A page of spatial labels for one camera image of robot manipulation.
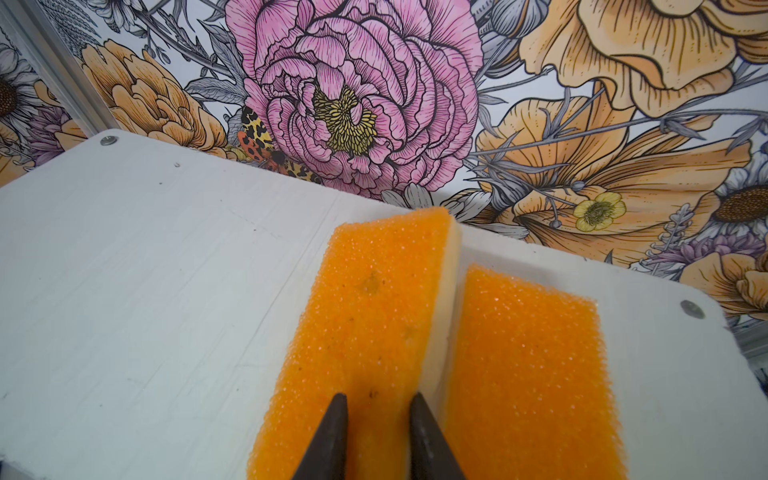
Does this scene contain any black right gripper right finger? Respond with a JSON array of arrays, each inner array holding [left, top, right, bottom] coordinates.
[[409, 393, 466, 480]]

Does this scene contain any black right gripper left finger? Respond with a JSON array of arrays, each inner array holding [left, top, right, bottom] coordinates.
[[292, 393, 348, 480]]

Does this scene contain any orange sponge front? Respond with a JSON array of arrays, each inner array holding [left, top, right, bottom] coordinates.
[[443, 265, 627, 479]]

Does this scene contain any orange sponge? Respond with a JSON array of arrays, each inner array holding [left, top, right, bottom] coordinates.
[[246, 207, 461, 479], [443, 265, 627, 479]]

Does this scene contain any white two-tier metal shelf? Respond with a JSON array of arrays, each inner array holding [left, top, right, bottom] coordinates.
[[1, 130, 767, 479]]

